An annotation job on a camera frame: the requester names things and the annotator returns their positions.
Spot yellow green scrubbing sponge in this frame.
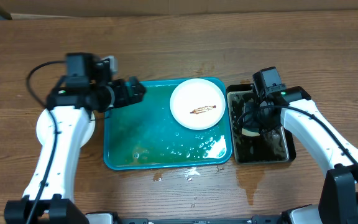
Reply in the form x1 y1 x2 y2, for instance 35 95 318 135
241 126 260 137

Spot white plate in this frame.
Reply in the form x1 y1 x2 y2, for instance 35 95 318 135
170 78 226 131
35 110 96 147

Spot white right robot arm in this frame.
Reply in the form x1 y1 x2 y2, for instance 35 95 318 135
237 97 358 223

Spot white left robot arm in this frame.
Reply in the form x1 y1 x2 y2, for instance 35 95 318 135
4 75 146 223

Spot black soapy water tray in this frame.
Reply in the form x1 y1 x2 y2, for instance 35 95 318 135
226 84 296 165

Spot teal plastic tray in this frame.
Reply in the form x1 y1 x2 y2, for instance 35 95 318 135
104 79 232 170

